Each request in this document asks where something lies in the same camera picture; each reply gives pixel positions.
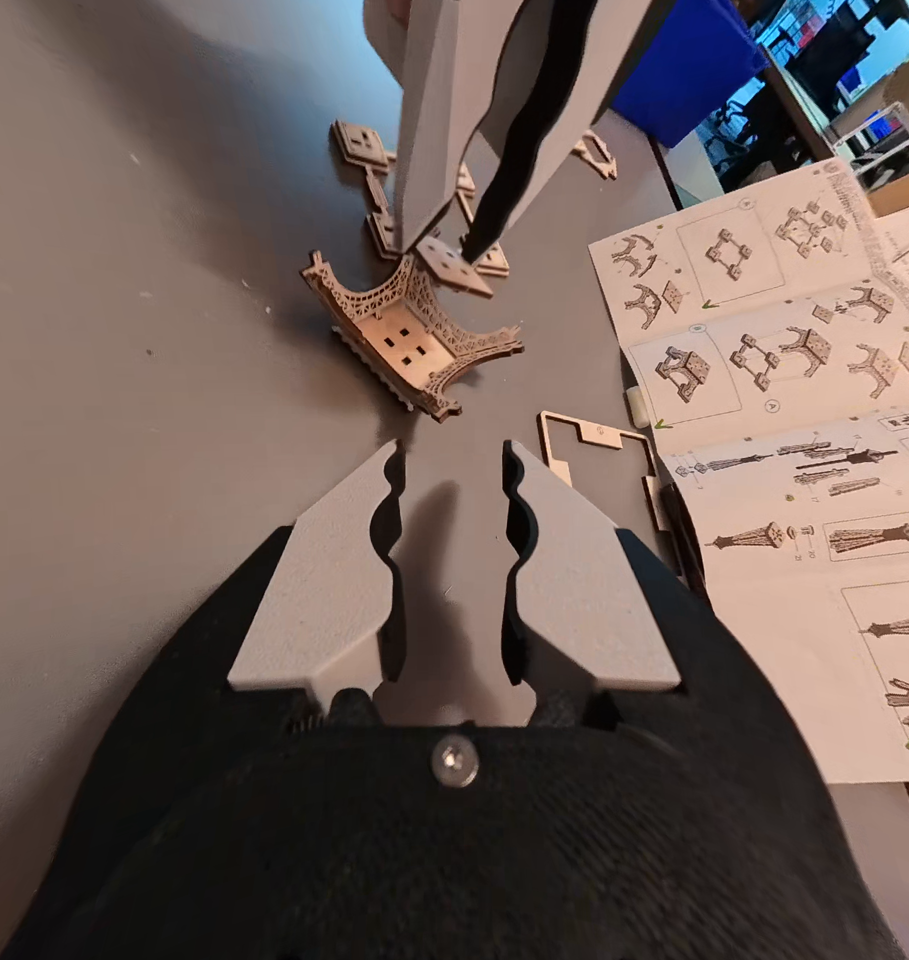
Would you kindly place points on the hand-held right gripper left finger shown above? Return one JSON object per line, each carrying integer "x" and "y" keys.
{"x": 319, "y": 600}

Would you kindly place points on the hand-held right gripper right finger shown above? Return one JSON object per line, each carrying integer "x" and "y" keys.
{"x": 597, "y": 607}

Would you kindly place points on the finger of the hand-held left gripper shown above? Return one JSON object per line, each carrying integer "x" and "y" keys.
{"x": 439, "y": 112}
{"x": 574, "y": 75}

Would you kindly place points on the small square wooden plate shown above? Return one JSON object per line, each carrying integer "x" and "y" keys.
{"x": 456, "y": 276}

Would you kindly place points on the small hollow wooden piece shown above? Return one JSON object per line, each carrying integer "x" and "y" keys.
{"x": 608, "y": 169}

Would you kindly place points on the blue bin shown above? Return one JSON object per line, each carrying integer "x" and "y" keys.
{"x": 687, "y": 67}

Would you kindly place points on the empty wooden cutout sheet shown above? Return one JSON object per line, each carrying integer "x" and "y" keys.
{"x": 601, "y": 435}

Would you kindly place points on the paper instruction sheet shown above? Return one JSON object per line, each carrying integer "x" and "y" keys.
{"x": 762, "y": 675}

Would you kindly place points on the small white block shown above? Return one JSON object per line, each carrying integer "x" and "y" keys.
{"x": 637, "y": 406}

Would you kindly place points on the wooden tower base model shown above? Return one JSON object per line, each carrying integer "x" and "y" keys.
{"x": 379, "y": 330}

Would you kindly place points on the clear acrylic box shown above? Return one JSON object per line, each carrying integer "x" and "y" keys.
{"x": 874, "y": 131}

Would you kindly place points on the wooden frame with corner pads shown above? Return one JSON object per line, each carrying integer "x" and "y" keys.
{"x": 353, "y": 139}

